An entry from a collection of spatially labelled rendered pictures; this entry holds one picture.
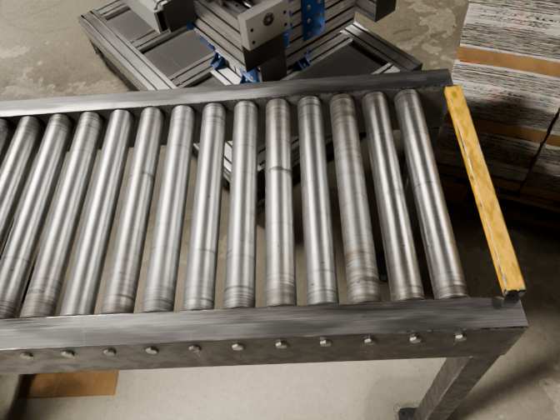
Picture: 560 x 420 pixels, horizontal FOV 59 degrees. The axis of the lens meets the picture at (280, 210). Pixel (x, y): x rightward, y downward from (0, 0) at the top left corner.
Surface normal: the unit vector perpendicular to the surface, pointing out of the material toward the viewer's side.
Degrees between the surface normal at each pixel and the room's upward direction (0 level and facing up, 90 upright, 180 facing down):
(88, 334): 0
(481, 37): 90
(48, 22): 0
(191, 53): 0
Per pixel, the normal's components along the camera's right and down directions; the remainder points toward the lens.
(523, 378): -0.08, -0.57
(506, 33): -0.37, 0.78
